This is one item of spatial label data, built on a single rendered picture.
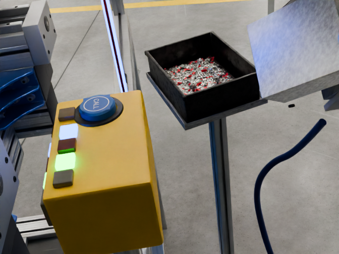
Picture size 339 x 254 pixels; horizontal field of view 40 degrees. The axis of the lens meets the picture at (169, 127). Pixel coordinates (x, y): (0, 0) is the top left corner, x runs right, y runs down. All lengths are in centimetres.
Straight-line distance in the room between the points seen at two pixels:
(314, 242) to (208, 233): 37
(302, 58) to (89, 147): 39
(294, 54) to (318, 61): 4
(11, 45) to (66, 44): 225
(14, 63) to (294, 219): 118
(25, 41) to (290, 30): 53
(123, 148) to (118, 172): 3
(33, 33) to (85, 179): 60
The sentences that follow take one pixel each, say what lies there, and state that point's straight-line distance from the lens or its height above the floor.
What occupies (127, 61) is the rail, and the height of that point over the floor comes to 86.
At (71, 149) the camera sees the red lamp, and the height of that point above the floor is 108.
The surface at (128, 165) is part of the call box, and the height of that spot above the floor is 107.
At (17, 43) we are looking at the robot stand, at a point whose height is 96.
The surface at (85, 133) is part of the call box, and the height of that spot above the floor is 107.
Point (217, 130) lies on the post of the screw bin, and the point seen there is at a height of 75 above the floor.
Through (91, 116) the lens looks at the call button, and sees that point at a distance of 50.
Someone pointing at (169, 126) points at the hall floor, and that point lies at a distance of 228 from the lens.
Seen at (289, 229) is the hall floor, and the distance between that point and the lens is 179.
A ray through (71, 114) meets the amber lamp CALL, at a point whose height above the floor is 108.
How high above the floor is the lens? 136
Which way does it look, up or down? 37 degrees down
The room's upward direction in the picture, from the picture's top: 9 degrees counter-clockwise
